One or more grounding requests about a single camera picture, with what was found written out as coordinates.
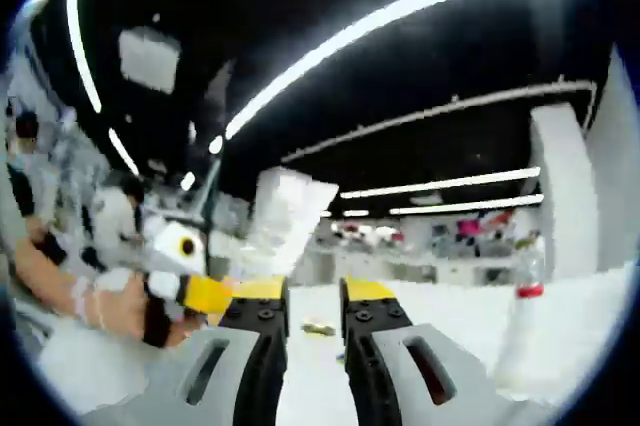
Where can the dark green skincare sachet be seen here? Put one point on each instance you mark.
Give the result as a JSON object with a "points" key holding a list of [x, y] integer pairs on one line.
{"points": [[319, 328]]}

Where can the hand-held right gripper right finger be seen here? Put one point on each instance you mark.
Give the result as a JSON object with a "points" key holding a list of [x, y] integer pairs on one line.
{"points": [[450, 371]]}

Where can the white skincare tube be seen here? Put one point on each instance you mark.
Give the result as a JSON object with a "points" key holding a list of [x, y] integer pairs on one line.
{"points": [[290, 216]]}

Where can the person's dark clothing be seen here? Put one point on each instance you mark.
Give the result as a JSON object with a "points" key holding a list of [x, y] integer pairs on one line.
{"points": [[20, 191]]}

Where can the white ceiling air unit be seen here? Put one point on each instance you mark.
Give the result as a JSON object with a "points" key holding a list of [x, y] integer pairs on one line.
{"points": [[150, 61]]}

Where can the red collared white skincare bottle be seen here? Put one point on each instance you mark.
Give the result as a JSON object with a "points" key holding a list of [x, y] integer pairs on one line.
{"points": [[522, 341]]}

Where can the person's left hand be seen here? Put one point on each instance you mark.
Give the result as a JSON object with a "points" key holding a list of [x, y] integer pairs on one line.
{"points": [[120, 311]]}

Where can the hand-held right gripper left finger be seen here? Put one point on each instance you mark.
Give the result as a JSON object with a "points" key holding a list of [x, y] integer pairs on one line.
{"points": [[200, 386]]}

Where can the colourful wall display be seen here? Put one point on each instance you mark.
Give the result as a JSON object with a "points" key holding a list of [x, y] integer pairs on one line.
{"points": [[480, 226]]}

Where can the long ceiling light strip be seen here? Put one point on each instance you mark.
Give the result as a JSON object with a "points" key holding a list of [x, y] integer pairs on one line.
{"points": [[234, 127]]}

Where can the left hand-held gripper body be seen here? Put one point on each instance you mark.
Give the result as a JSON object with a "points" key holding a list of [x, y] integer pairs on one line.
{"points": [[167, 266]]}

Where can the long white counter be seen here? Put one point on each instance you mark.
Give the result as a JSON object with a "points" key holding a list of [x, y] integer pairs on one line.
{"points": [[400, 266]]}

